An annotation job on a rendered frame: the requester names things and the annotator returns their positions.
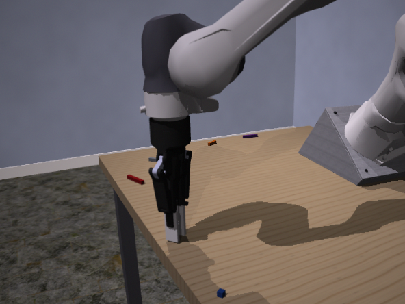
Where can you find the small blue block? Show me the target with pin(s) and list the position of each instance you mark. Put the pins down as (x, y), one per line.
(221, 293)

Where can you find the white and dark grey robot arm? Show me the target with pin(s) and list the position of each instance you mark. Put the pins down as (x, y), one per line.
(179, 54)

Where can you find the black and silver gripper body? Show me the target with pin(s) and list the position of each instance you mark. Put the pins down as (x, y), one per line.
(167, 136)

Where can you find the red rod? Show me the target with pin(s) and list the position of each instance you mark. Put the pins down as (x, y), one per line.
(135, 179)

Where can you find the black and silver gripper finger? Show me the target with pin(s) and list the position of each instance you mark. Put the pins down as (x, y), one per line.
(183, 188)
(166, 196)

